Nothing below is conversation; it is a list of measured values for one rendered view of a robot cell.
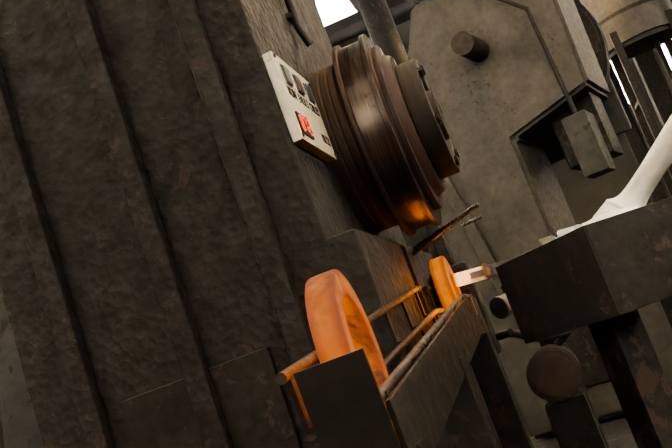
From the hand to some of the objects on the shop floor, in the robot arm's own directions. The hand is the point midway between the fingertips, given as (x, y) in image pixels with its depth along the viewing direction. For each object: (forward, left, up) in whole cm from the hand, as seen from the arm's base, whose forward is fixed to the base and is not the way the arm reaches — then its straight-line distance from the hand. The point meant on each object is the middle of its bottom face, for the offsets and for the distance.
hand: (470, 276), depth 204 cm
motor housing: (-12, -27, -77) cm, 82 cm away
